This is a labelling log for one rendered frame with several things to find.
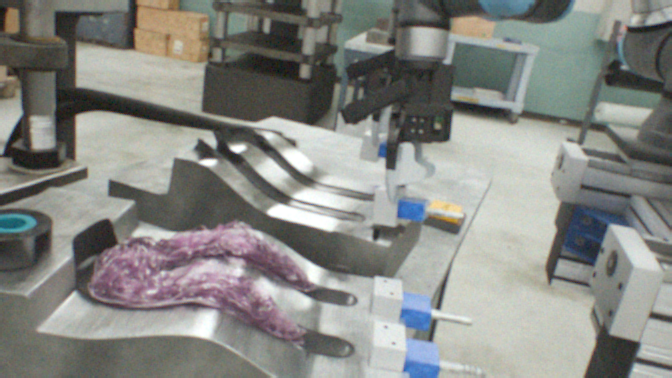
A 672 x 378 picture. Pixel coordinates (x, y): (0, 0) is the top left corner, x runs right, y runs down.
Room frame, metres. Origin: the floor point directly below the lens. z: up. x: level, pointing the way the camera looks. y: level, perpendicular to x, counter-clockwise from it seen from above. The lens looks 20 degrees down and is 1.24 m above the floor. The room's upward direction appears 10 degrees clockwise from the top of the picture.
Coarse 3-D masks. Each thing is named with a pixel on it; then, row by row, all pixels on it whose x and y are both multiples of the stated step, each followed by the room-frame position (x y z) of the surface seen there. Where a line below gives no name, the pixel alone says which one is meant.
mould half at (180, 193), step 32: (160, 160) 1.06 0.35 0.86; (192, 160) 0.88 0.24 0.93; (224, 160) 0.92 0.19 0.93; (256, 160) 0.98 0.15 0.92; (288, 160) 1.05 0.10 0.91; (128, 192) 0.92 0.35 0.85; (160, 192) 0.91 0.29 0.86; (192, 192) 0.88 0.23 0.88; (224, 192) 0.86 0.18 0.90; (256, 192) 0.89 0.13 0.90; (288, 192) 0.94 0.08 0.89; (320, 192) 0.97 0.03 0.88; (160, 224) 0.90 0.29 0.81; (192, 224) 0.88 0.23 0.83; (224, 224) 0.86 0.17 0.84; (256, 224) 0.84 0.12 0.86; (288, 224) 0.83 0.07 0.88; (320, 224) 0.82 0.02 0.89; (352, 224) 0.84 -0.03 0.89; (416, 224) 0.96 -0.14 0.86; (320, 256) 0.81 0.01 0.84; (352, 256) 0.79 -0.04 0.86; (384, 256) 0.78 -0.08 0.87
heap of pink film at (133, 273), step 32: (128, 256) 0.62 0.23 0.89; (160, 256) 0.61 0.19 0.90; (192, 256) 0.64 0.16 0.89; (224, 256) 0.64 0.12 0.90; (256, 256) 0.65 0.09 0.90; (288, 256) 0.68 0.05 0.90; (96, 288) 0.56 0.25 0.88; (128, 288) 0.55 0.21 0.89; (160, 288) 0.55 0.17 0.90; (192, 288) 0.54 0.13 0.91; (224, 288) 0.55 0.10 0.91; (256, 288) 0.57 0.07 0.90; (256, 320) 0.54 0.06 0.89; (288, 320) 0.56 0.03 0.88
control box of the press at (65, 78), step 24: (0, 0) 1.25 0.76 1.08; (72, 0) 1.34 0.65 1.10; (96, 0) 1.41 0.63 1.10; (120, 0) 1.48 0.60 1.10; (0, 24) 1.30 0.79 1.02; (72, 24) 1.40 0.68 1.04; (72, 48) 1.40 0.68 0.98; (72, 72) 1.40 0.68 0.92; (72, 120) 1.40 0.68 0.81; (72, 144) 1.40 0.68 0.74
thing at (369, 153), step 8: (368, 136) 1.14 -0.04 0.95; (384, 136) 1.16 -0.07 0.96; (368, 144) 1.14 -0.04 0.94; (384, 144) 1.14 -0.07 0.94; (360, 152) 1.15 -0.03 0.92; (368, 152) 1.14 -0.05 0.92; (376, 152) 1.14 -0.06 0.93; (384, 152) 1.14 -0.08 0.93; (368, 160) 1.14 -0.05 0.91; (376, 160) 1.14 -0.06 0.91
